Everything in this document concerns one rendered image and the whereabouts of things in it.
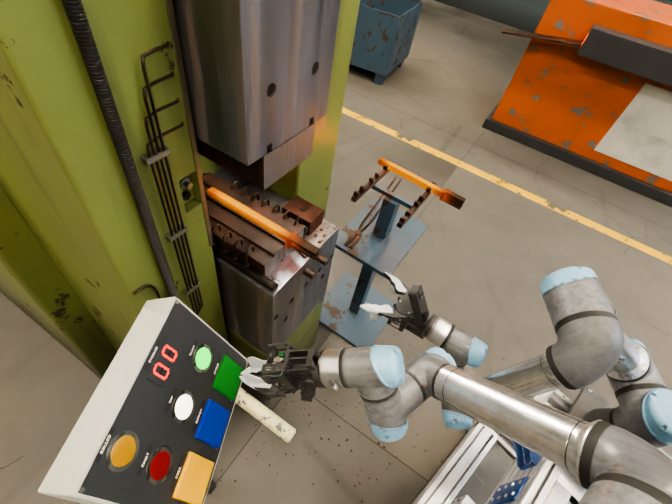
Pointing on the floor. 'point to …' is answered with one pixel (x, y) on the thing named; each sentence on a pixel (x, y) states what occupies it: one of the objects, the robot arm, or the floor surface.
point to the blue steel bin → (384, 35)
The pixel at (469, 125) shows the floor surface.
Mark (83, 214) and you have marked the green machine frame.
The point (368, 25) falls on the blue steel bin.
